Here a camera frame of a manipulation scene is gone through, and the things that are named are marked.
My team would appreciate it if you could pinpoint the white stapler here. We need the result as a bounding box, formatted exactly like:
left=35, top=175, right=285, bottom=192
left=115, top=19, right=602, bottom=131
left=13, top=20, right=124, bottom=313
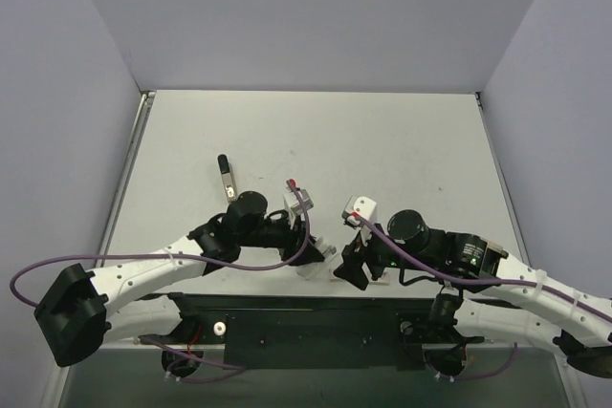
left=295, top=237, right=337, bottom=280

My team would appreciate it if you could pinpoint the small metal stapler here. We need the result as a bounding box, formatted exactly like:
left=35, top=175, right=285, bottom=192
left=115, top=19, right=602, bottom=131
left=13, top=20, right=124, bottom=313
left=217, top=154, right=237, bottom=203

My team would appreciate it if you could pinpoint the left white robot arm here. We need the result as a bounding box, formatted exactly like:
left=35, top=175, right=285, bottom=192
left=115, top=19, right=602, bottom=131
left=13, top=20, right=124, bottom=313
left=34, top=190, right=336, bottom=367

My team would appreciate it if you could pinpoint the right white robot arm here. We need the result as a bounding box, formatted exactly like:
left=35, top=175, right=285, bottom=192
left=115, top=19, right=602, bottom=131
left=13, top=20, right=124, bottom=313
left=335, top=204, right=611, bottom=378

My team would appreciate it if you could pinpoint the staple box with red label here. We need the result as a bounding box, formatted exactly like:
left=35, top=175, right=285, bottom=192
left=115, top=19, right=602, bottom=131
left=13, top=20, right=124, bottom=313
left=329, top=271, right=341, bottom=282

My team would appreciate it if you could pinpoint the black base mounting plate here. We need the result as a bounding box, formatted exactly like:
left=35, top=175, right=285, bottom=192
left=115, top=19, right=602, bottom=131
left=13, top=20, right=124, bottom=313
left=149, top=292, right=485, bottom=371

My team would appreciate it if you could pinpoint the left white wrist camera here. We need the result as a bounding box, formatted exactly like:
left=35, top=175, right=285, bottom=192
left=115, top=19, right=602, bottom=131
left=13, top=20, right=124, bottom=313
left=283, top=179, right=314, bottom=225

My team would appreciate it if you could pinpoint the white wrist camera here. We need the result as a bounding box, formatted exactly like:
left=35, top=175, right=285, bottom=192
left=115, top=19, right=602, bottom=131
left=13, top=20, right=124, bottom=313
left=283, top=179, right=314, bottom=225
left=341, top=196, right=378, bottom=241

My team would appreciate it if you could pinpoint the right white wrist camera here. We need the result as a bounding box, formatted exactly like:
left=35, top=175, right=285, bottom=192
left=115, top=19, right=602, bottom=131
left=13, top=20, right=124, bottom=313
left=341, top=196, right=378, bottom=241

